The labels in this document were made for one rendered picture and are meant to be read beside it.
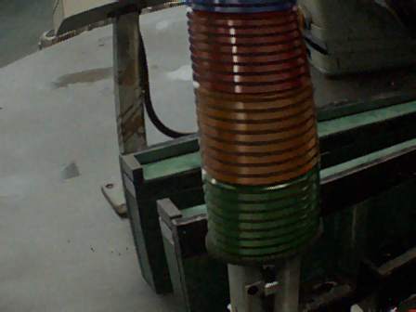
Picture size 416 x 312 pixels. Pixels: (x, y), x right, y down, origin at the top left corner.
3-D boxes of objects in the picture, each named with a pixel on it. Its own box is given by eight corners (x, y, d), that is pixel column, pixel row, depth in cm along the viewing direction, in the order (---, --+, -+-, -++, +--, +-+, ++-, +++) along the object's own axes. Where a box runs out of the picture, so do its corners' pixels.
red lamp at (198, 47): (281, 49, 59) (268, -14, 57) (330, 84, 53) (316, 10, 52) (175, 68, 57) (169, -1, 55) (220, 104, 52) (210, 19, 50)
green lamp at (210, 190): (296, 201, 62) (292, 124, 61) (334, 240, 57) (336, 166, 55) (192, 230, 61) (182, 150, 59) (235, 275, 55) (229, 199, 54)
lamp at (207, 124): (292, 124, 61) (281, 49, 59) (336, 166, 55) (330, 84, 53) (182, 150, 59) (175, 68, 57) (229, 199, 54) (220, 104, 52)
